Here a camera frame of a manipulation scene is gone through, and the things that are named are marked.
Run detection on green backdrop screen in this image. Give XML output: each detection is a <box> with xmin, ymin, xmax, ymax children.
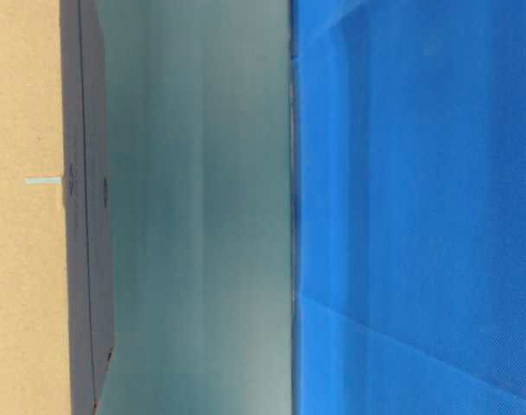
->
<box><xmin>98</xmin><ymin>1</ymin><xmax>292</xmax><ymax>414</ymax></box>

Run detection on blue table cloth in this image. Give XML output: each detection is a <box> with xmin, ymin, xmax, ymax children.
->
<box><xmin>292</xmin><ymin>1</ymin><xmax>526</xmax><ymax>414</ymax></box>

